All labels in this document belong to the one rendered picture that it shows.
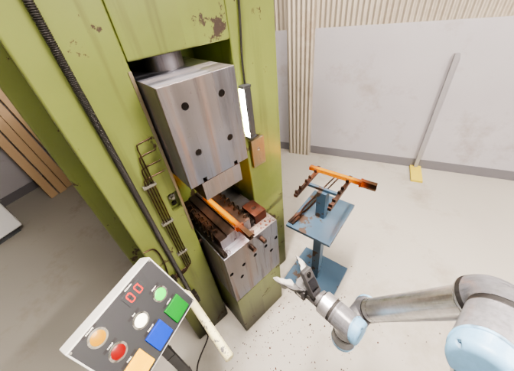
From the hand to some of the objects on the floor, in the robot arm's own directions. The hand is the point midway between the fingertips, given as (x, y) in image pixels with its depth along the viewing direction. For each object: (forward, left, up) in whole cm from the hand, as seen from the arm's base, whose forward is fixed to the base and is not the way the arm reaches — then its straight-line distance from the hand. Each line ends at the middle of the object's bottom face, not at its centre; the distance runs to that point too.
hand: (284, 265), depth 105 cm
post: (+46, +43, -100) cm, 118 cm away
